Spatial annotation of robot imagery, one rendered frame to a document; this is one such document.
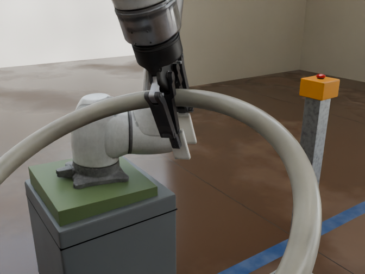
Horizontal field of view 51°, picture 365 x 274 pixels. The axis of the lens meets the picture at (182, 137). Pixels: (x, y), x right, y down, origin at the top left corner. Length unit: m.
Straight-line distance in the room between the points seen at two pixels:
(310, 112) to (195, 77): 4.70
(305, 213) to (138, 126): 0.88
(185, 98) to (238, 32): 6.25
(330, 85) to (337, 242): 1.17
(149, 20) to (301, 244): 0.34
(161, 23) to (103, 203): 0.76
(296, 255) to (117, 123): 0.91
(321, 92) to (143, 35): 1.26
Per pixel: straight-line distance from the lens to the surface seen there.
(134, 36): 0.57
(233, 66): 6.89
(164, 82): 0.60
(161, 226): 1.33
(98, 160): 1.26
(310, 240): 0.41
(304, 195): 0.44
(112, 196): 1.22
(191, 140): 0.73
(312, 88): 1.77
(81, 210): 1.19
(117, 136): 1.23
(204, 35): 6.40
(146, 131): 1.23
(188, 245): 2.43
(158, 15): 0.55
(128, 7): 0.55
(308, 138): 1.85
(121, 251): 1.30
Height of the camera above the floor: 1.43
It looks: 20 degrees down
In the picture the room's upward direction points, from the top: straight up
